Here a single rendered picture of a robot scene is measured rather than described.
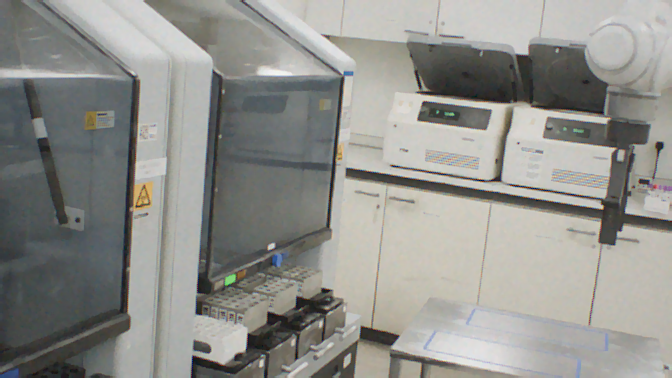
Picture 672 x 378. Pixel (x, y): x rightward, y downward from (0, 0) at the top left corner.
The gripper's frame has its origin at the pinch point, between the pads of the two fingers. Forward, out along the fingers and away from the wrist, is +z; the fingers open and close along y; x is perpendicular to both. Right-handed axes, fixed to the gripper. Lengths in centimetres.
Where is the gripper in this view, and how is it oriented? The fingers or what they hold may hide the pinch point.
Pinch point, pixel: (611, 231)
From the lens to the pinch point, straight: 158.6
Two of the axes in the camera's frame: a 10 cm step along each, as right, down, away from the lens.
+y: 4.0, -1.2, 9.1
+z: -1.0, 9.8, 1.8
